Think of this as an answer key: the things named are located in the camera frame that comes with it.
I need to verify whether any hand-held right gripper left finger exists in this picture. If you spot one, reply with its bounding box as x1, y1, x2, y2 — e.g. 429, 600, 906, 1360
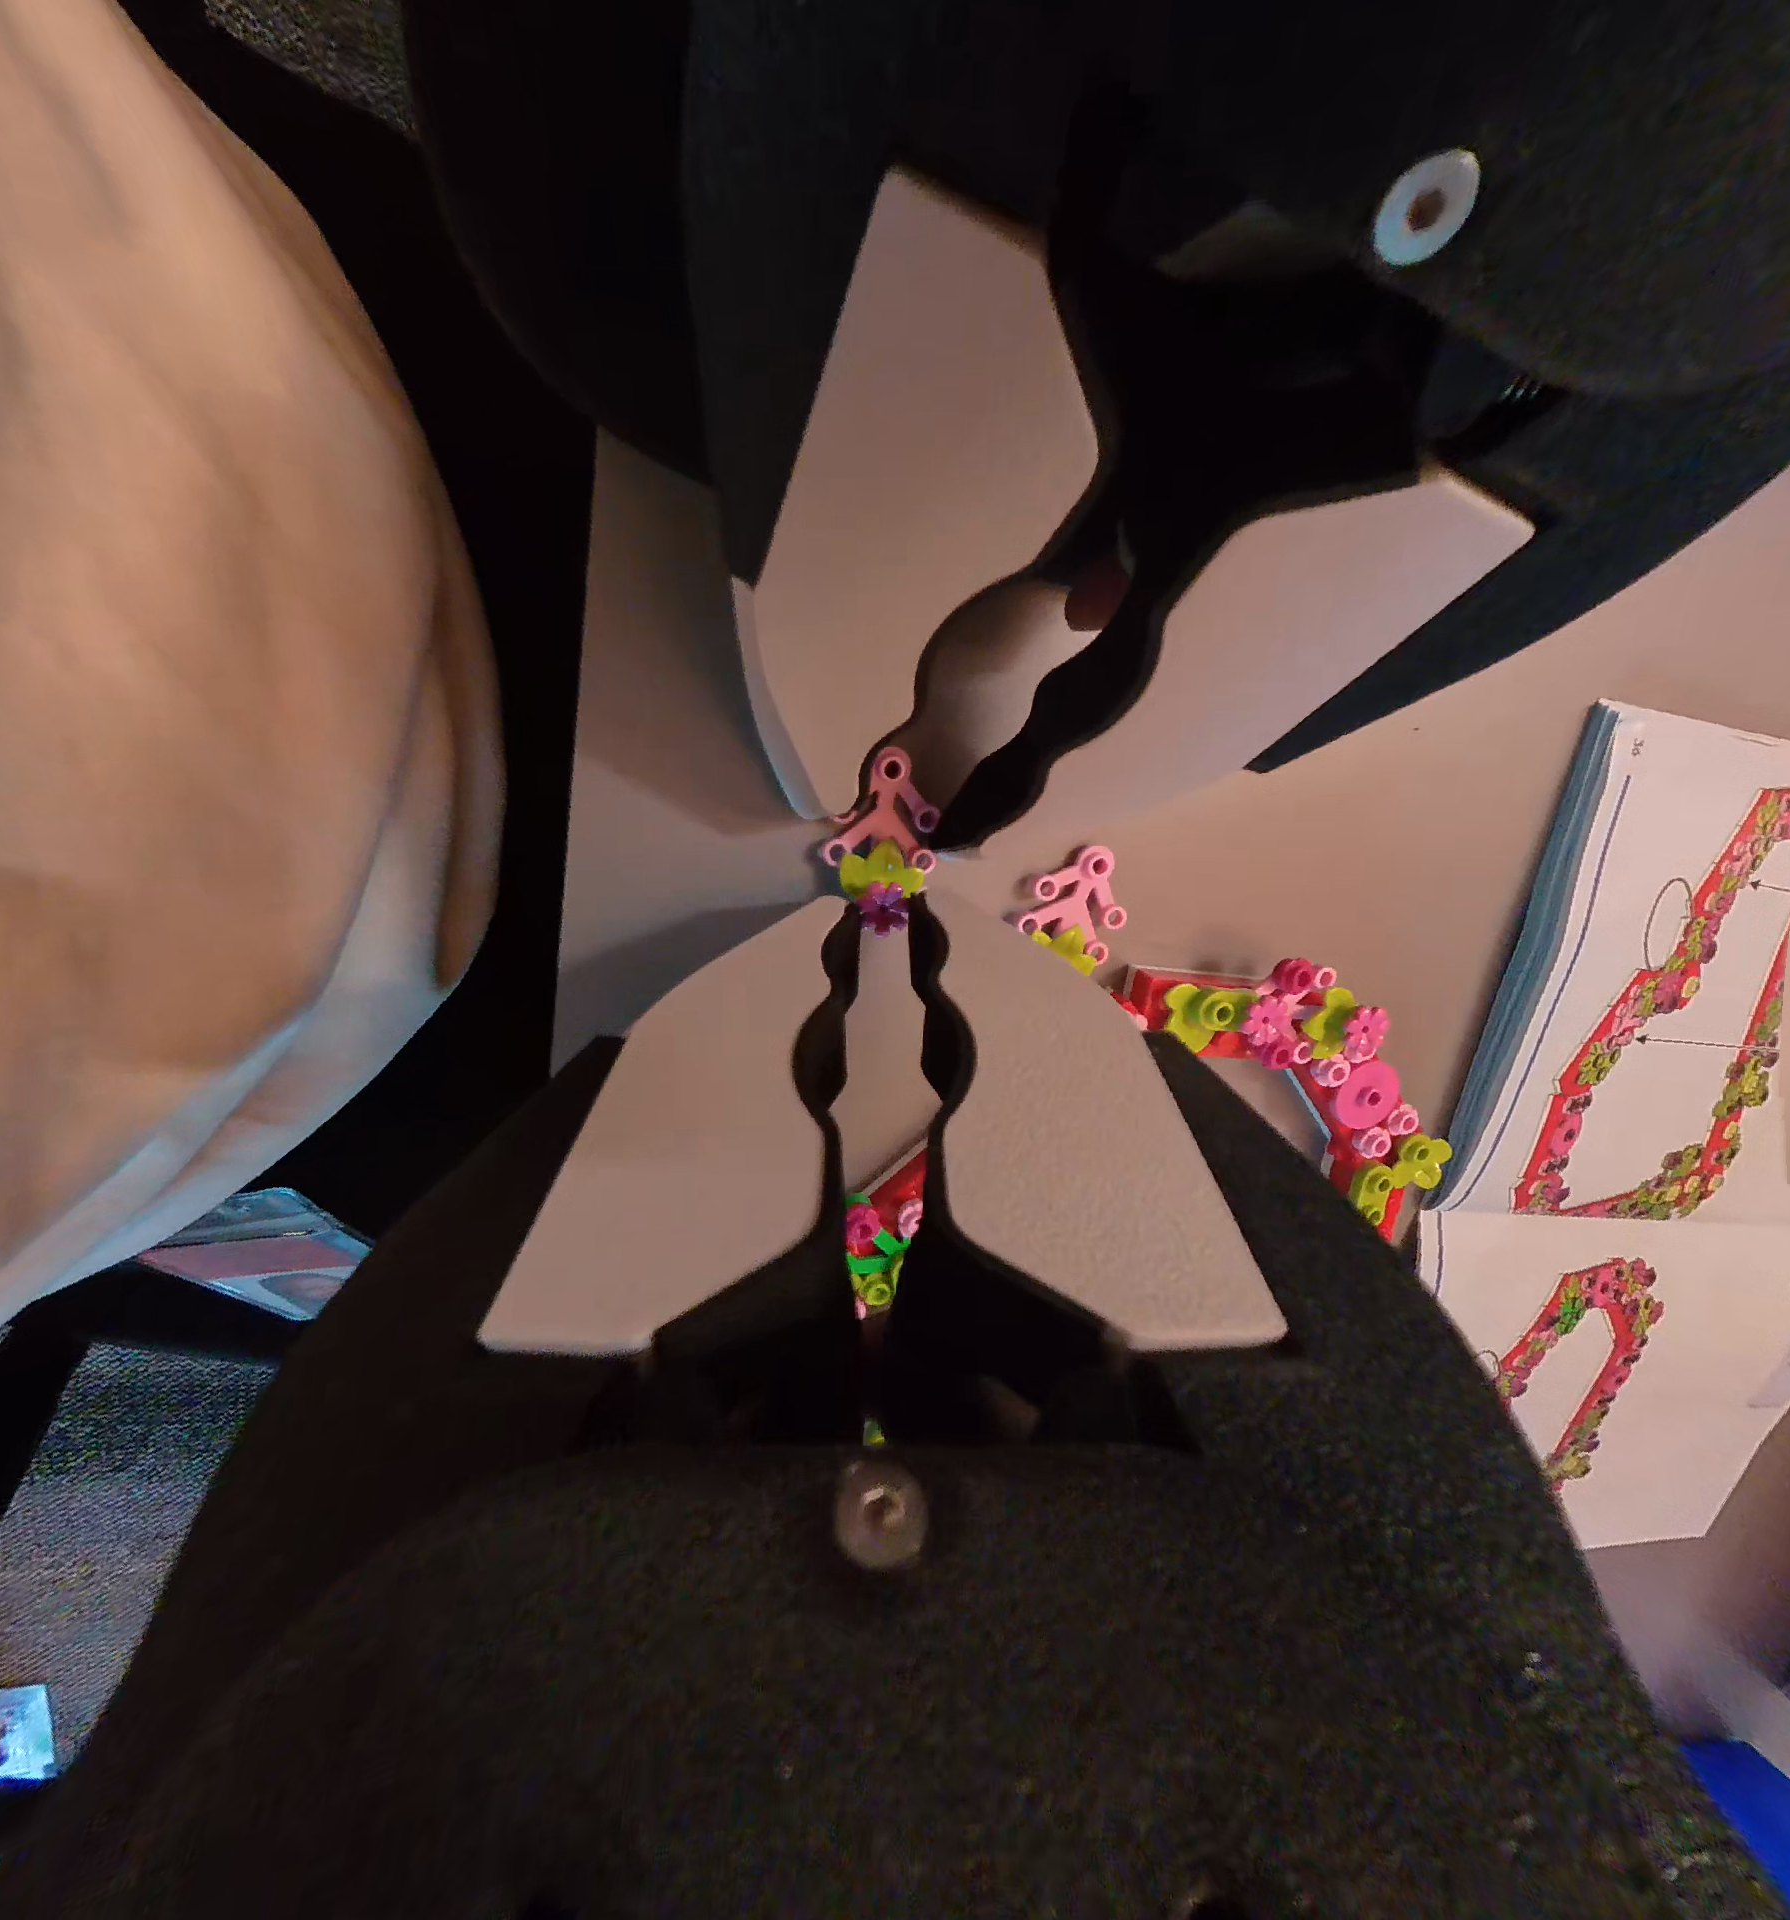
474, 894, 859, 1359

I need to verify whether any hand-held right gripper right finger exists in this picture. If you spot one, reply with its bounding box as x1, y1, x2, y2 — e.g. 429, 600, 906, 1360
908, 885, 1291, 1359

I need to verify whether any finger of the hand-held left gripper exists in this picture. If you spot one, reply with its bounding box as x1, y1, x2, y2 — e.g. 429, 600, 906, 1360
932, 464, 1538, 853
728, 169, 1104, 822

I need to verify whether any pink flower brick sprig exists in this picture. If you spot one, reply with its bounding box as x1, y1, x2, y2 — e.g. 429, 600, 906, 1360
1013, 843, 1131, 980
817, 745, 942, 938

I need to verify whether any white instruction booklet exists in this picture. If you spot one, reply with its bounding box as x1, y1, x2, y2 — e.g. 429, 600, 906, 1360
1421, 697, 1790, 1550

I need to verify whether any shiny plastic packet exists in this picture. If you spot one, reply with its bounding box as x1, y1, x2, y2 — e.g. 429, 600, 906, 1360
137, 1185, 376, 1323

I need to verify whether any blue object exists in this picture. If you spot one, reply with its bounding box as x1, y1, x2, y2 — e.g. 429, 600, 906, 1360
1678, 1736, 1790, 1920

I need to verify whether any red heart brick frame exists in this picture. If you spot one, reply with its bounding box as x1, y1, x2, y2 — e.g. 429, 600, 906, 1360
842, 957, 1456, 1323

